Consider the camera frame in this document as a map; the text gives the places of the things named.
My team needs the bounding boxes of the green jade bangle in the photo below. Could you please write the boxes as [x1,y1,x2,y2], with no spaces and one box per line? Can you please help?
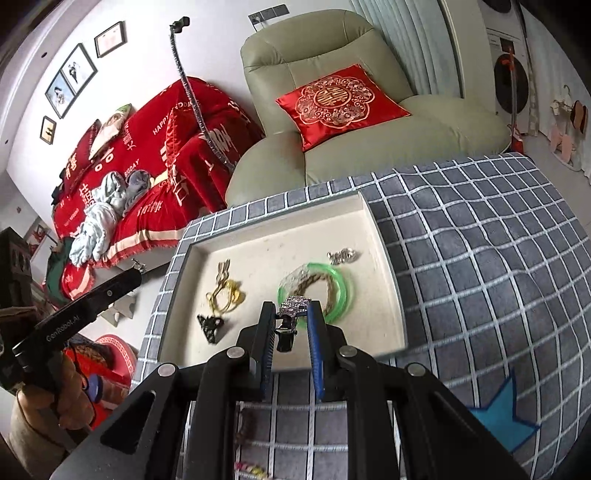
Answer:
[277,262,353,324]

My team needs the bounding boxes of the white small stool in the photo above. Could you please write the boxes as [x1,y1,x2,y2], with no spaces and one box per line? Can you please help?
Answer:
[99,293,137,327]

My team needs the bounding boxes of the red embroidered cushion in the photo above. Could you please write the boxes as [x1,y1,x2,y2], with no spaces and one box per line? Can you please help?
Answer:
[276,64,411,152]

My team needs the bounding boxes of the framed pictures on wall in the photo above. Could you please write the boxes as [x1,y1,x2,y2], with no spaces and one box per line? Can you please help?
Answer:
[45,21,127,119]

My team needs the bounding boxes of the pink yellow candy bracelet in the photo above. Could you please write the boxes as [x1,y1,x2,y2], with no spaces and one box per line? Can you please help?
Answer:
[233,459,271,480]

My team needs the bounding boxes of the yellow cord bead bracelet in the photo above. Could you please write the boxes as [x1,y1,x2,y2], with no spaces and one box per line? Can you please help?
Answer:
[205,278,247,316]

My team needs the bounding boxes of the green leather armchair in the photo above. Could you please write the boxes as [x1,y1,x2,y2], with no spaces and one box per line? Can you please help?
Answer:
[225,9,510,206]

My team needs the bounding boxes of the silver chain bracelet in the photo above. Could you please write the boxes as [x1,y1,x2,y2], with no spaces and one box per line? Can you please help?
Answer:
[327,247,362,266]

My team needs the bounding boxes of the white jewelry tray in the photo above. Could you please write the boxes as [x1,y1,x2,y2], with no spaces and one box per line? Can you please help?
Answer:
[158,192,408,367]

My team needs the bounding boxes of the flexible camera stand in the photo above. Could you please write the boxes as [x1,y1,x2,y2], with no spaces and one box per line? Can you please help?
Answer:
[168,16,238,174]

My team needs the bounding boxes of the black hair clip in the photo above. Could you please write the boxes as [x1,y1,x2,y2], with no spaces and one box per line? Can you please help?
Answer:
[197,315,224,344]

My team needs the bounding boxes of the brown braided bracelet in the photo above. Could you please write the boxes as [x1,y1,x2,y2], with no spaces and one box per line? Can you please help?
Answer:
[290,270,339,316]

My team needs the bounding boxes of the grey checked tablecloth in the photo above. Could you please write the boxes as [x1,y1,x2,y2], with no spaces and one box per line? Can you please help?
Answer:
[135,153,590,479]

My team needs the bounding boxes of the red round rug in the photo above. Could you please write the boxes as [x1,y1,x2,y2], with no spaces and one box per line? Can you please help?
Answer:
[64,335,137,387]

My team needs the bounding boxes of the light blue curtain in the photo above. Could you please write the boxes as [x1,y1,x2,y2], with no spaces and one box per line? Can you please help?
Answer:
[351,0,463,97]

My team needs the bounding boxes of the red sofa blanket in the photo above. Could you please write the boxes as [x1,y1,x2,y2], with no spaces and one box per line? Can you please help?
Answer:
[52,77,263,299]

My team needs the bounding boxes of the light blue clothes pile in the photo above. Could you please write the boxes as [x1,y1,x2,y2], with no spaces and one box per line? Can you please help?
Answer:
[69,170,152,267]

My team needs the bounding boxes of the left hand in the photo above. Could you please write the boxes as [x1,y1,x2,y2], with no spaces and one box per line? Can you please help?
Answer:
[17,356,94,436]

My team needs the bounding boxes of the cream rabbit hair clip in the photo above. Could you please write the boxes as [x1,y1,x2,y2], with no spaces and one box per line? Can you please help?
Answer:
[216,259,230,287]

